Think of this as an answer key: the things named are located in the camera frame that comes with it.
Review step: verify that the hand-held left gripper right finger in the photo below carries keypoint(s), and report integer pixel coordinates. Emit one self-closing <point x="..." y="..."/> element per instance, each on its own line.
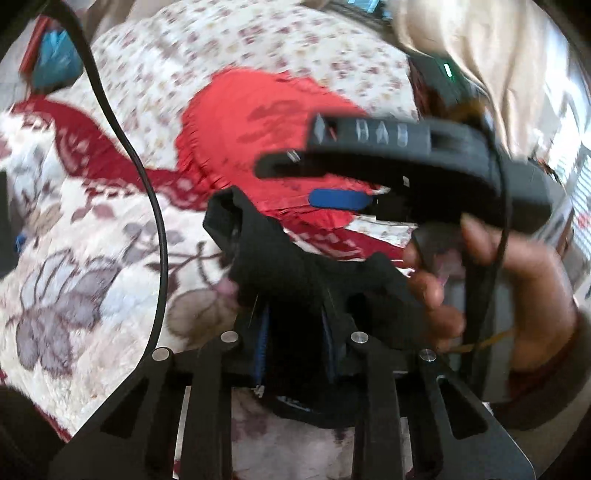
<point x="369" y="383"/>

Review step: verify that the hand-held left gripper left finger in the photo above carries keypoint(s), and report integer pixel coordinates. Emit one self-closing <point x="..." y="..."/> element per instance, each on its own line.
<point x="263" y="346"/>

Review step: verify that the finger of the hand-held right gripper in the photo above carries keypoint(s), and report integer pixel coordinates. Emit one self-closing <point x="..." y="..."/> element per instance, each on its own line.
<point x="360" y="157"/>
<point x="339" y="199"/>

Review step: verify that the black pants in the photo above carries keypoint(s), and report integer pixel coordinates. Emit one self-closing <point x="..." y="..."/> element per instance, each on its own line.
<point x="286" y="258"/>

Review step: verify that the person's right forearm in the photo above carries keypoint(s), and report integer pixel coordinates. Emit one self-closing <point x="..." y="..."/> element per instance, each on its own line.
<point x="545" y="392"/>

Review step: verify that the person's right hand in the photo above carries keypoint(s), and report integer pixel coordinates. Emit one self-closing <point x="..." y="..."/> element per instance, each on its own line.
<point x="531" y="286"/>

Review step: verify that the red heart-shaped ruffled pillow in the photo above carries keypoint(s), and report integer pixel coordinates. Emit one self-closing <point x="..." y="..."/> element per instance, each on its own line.
<point x="231" y="124"/>

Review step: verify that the beige cloth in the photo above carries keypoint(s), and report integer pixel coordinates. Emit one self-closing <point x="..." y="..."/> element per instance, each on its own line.
<point x="498" y="46"/>

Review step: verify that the floral print bedsheet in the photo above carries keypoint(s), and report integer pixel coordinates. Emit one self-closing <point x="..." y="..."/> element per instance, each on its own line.
<point x="277" y="50"/>

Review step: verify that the red and cream plush blanket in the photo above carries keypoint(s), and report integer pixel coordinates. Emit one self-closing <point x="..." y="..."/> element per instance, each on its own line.
<point x="92" y="230"/>

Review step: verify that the blue zipper pull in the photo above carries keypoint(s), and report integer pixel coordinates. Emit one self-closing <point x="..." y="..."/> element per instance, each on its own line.
<point x="20" y="243"/>

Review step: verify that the black smartphone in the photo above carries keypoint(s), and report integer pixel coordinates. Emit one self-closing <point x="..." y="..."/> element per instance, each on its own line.
<point x="5" y="221"/>

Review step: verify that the blue gift bag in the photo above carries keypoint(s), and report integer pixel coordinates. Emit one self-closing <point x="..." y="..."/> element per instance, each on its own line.
<point x="57" y="60"/>

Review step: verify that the red hanging cloth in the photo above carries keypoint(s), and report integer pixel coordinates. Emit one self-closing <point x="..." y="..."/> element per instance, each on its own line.
<point x="34" y="44"/>

